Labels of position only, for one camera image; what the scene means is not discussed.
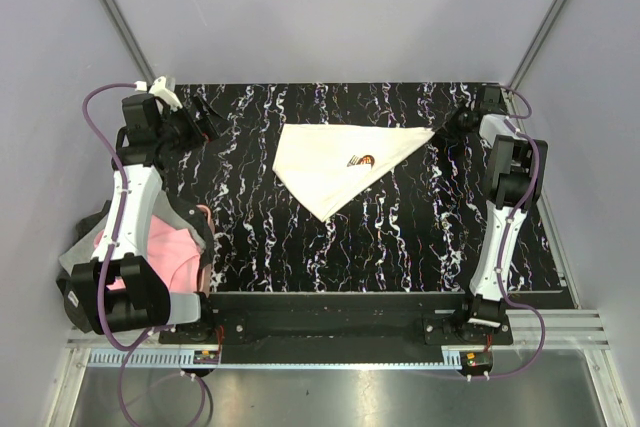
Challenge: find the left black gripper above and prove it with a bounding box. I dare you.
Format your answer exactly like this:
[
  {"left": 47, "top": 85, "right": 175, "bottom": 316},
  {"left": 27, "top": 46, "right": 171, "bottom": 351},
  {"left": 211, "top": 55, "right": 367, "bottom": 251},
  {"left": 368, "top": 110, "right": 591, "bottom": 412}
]
[{"left": 156, "top": 93, "right": 231, "bottom": 154}]

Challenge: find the white cloth napkin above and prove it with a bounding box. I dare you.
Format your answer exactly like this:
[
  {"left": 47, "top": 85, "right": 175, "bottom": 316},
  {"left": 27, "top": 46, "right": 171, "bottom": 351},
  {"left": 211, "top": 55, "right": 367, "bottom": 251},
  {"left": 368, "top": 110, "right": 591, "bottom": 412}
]
[{"left": 272, "top": 124, "right": 435, "bottom": 222}]

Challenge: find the pink cloth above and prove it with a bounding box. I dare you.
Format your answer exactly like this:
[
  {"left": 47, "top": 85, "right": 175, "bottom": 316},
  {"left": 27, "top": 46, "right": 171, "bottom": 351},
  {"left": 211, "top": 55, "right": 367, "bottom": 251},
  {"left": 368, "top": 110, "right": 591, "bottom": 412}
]
[{"left": 91, "top": 216, "right": 203, "bottom": 298}]

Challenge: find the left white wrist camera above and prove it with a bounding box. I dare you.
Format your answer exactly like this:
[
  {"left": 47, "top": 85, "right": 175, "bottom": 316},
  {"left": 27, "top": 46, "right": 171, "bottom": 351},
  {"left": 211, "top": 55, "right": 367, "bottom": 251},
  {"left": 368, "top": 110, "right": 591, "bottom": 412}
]
[{"left": 148, "top": 76, "right": 183, "bottom": 110}]

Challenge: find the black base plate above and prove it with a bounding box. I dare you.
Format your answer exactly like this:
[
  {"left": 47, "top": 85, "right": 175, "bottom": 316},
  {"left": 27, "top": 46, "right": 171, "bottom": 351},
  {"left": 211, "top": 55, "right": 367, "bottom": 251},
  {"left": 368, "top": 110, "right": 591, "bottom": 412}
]
[{"left": 160, "top": 292, "right": 513, "bottom": 346}]

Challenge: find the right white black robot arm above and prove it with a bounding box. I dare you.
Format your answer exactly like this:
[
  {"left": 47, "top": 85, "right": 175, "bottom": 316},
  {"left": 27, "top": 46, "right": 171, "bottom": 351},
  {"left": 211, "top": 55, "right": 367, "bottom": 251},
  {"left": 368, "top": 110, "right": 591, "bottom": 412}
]
[{"left": 452, "top": 112, "right": 548, "bottom": 344}]

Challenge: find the white slotted cable duct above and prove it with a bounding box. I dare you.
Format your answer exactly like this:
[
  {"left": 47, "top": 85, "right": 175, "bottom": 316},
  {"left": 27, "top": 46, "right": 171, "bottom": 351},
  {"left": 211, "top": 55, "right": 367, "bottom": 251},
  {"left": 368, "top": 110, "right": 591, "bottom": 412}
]
[{"left": 88, "top": 348, "right": 462, "bottom": 371}]

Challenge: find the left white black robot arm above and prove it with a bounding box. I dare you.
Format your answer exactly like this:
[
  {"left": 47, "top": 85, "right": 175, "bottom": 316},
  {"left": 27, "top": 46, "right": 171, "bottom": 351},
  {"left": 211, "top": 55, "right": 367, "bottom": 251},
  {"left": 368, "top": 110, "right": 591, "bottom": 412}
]
[{"left": 71, "top": 93, "right": 224, "bottom": 343}]

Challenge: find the frame post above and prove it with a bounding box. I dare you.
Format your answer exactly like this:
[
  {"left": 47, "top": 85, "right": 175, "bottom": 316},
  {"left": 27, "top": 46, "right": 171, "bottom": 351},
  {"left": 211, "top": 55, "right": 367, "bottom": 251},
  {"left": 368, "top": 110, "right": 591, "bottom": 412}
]
[
  {"left": 508, "top": 0, "right": 570, "bottom": 90},
  {"left": 99, "top": 0, "right": 156, "bottom": 82}
]

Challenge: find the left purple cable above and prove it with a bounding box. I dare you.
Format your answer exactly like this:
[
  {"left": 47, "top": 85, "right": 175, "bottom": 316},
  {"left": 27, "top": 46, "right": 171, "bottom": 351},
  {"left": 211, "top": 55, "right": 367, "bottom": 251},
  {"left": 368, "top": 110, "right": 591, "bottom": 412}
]
[{"left": 80, "top": 80, "right": 213, "bottom": 426}]

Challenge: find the left frame post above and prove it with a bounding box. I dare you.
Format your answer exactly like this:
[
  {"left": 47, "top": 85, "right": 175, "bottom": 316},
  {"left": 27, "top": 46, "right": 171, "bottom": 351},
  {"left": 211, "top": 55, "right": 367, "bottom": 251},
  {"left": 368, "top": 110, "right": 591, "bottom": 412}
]
[{"left": 99, "top": 0, "right": 156, "bottom": 82}]

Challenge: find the aluminium frame rail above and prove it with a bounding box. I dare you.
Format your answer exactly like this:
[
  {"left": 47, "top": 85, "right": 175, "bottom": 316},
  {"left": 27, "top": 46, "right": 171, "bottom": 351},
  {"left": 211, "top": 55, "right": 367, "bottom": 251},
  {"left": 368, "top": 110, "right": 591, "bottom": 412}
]
[{"left": 64, "top": 308, "right": 612, "bottom": 351}]

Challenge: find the purple cable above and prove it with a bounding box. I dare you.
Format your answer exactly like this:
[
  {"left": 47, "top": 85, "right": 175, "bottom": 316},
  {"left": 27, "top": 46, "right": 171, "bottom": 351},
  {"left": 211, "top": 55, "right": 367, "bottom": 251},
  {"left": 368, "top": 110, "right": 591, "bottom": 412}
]
[
  {"left": 419, "top": 86, "right": 547, "bottom": 381},
  {"left": 80, "top": 80, "right": 213, "bottom": 426}
]

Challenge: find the silver fork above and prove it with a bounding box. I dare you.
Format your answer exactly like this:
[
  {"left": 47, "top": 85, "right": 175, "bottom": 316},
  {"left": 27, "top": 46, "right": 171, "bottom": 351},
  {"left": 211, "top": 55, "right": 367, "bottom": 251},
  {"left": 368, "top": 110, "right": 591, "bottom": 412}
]
[{"left": 347, "top": 155, "right": 360, "bottom": 167}]

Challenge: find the right frame post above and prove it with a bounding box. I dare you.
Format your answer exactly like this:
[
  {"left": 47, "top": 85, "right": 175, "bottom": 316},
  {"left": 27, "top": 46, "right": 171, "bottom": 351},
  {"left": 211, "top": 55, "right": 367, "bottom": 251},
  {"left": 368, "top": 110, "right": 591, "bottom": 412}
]
[{"left": 508, "top": 0, "right": 570, "bottom": 90}]

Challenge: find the grey cloth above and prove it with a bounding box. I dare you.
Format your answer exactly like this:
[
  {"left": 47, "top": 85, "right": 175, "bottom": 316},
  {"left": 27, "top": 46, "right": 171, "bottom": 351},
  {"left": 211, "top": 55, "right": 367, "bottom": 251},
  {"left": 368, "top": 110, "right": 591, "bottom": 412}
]
[{"left": 59, "top": 218, "right": 205, "bottom": 272}]

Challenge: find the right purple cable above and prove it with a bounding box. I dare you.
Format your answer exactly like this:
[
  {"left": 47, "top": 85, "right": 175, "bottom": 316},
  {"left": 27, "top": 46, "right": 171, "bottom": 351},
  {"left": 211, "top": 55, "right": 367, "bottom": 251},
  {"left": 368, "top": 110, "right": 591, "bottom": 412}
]
[{"left": 419, "top": 86, "right": 547, "bottom": 381}]

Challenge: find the copper spoon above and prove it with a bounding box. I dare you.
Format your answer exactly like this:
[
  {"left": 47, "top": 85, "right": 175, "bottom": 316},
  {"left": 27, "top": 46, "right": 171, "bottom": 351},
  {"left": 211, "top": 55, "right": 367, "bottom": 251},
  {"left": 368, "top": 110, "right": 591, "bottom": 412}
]
[{"left": 357, "top": 155, "right": 375, "bottom": 167}]

